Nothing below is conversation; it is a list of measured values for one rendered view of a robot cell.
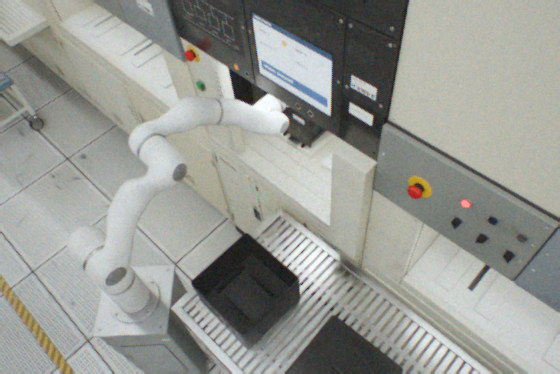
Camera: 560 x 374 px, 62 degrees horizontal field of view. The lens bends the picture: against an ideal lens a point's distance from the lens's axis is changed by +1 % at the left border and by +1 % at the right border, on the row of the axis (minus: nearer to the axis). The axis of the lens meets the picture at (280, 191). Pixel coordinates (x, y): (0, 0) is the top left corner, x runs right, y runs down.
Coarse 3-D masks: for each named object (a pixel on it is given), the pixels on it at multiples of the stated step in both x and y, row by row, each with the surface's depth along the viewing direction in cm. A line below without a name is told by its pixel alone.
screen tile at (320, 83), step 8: (296, 48) 121; (296, 56) 123; (304, 56) 121; (312, 56) 119; (312, 64) 121; (296, 72) 128; (304, 72) 125; (320, 72) 120; (304, 80) 128; (312, 80) 125; (320, 80) 123; (320, 88) 125
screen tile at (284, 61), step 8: (256, 24) 127; (264, 32) 127; (264, 40) 129; (272, 40) 127; (280, 40) 124; (264, 48) 132; (280, 48) 126; (288, 48) 124; (264, 56) 135; (272, 56) 132; (280, 56) 129; (288, 56) 126; (280, 64) 131; (288, 64) 128; (288, 72) 131
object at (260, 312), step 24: (240, 240) 173; (216, 264) 169; (240, 264) 184; (264, 264) 183; (216, 288) 178; (240, 288) 178; (264, 288) 175; (288, 288) 159; (216, 312) 163; (240, 312) 172; (264, 312) 155; (240, 336) 153
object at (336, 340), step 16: (336, 320) 159; (320, 336) 156; (336, 336) 156; (352, 336) 156; (304, 352) 154; (320, 352) 153; (336, 352) 153; (352, 352) 153; (368, 352) 152; (304, 368) 151; (320, 368) 150; (336, 368) 147; (352, 368) 150; (368, 368) 149; (384, 368) 149; (400, 368) 149
